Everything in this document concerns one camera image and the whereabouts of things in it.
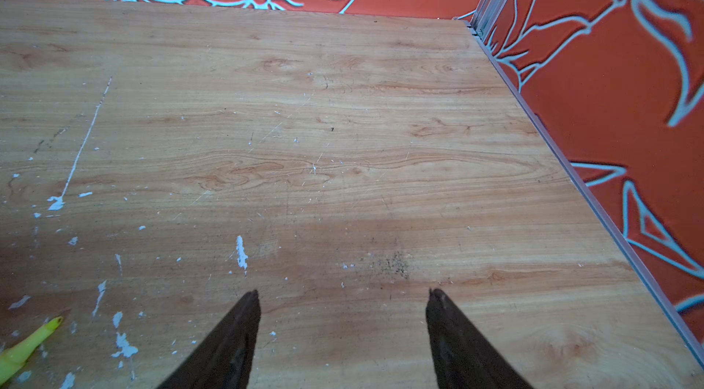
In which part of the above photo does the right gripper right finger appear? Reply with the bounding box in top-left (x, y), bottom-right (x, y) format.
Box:
top-left (425, 288), bottom-right (531, 388)

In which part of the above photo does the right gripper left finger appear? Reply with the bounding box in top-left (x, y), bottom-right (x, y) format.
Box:
top-left (159, 290), bottom-right (261, 388)

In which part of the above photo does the yellow marker pen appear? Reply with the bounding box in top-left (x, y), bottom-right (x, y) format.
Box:
top-left (1, 317), bottom-right (64, 385)

